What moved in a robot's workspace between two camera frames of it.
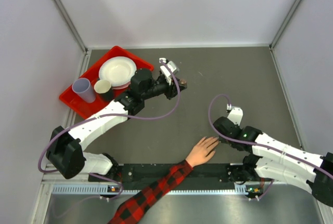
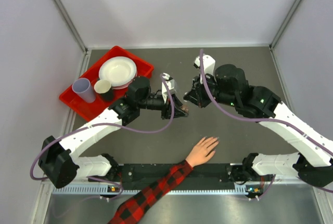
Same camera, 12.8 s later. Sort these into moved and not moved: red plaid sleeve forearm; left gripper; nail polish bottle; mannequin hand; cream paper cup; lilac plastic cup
Moved: nail polish bottle; left gripper
Not moved: red plaid sleeve forearm; cream paper cup; mannequin hand; lilac plastic cup
